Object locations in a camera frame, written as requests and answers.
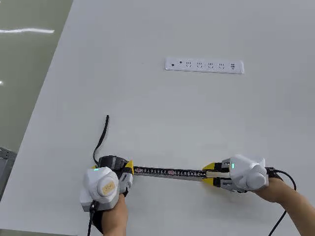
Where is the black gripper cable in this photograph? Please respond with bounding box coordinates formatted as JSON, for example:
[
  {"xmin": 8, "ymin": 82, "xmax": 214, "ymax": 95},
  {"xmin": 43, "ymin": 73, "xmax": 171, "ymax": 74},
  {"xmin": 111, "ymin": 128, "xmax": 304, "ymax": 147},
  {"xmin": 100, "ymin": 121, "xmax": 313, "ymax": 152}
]
[
  {"xmin": 86, "ymin": 201, "xmax": 99, "ymax": 236},
  {"xmin": 265, "ymin": 167, "xmax": 297, "ymax": 236}
]

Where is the grey metal furniture part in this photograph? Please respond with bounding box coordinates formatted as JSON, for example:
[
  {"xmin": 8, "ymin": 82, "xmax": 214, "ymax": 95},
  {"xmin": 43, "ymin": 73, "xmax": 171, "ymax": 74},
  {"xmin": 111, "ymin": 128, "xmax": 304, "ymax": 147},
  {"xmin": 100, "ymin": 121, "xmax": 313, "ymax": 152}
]
[{"xmin": 0, "ymin": 147, "xmax": 18, "ymax": 200}]

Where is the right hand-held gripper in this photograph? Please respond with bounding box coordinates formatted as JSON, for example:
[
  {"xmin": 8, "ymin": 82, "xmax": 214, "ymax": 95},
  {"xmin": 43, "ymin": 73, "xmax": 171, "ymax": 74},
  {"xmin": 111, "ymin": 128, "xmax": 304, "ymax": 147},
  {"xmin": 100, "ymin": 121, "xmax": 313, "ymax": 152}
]
[{"xmin": 201, "ymin": 154, "xmax": 270, "ymax": 193}]

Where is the person's left forearm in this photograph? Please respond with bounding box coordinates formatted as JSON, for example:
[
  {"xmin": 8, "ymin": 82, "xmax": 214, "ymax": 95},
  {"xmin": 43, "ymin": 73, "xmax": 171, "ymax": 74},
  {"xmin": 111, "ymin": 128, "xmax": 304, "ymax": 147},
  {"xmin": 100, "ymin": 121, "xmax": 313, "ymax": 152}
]
[{"xmin": 93, "ymin": 193, "xmax": 129, "ymax": 236}]

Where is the white power strip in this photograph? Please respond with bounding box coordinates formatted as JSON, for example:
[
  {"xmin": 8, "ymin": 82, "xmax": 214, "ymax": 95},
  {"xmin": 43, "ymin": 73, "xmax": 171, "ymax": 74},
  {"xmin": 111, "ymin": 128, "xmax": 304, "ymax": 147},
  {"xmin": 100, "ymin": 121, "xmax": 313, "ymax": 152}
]
[{"xmin": 164, "ymin": 57, "xmax": 245, "ymax": 75}]

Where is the person's right forearm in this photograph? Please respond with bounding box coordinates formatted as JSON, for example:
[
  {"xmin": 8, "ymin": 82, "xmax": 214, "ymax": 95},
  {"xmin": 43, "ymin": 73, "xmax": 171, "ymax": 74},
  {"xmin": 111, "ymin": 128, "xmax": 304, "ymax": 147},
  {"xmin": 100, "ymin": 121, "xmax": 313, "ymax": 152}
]
[{"xmin": 254, "ymin": 176, "xmax": 315, "ymax": 236}]

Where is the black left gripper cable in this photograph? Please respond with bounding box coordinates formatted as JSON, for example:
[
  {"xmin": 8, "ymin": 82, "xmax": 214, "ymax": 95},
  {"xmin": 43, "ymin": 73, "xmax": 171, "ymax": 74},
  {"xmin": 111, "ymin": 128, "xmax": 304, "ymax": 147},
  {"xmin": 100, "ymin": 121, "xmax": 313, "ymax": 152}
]
[{"xmin": 86, "ymin": 201, "xmax": 99, "ymax": 236}]

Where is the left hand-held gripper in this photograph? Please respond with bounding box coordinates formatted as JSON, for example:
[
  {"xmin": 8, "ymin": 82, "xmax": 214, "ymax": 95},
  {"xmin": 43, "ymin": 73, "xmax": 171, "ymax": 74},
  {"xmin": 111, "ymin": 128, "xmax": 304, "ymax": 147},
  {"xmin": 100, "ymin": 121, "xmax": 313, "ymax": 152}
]
[{"xmin": 79, "ymin": 159, "xmax": 135, "ymax": 212}]

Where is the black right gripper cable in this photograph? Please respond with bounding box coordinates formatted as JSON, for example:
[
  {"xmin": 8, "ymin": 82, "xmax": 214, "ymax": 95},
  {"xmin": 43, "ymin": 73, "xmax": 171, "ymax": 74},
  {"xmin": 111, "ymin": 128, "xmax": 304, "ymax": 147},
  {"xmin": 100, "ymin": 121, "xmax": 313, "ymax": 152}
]
[{"xmin": 265, "ymin": 167, "xmax": 297, "ymax": 236}]

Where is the black tape measure with strap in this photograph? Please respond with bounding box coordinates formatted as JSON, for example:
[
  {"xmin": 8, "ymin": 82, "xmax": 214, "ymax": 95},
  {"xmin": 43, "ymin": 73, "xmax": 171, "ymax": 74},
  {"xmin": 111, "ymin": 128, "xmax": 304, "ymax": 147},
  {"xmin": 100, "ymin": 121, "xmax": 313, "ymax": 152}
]
[{"xmin": 93, "ymin": 114, "xmax": 208, "ymax": 182}]

